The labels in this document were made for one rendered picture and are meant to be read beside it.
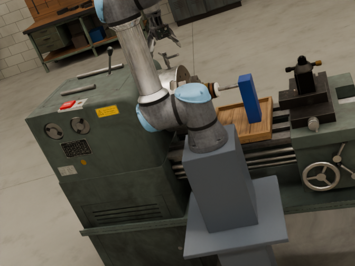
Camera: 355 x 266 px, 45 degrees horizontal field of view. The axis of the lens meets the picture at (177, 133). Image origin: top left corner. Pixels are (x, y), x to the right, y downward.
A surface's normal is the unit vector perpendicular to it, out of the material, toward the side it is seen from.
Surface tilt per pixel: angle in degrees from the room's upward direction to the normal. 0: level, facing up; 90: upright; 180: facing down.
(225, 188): 90
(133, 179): 90
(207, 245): 0
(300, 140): 90
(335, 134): 90
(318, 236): 0
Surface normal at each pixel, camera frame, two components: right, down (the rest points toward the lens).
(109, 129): -0.21, 0.51
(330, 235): -0.32, -0.84
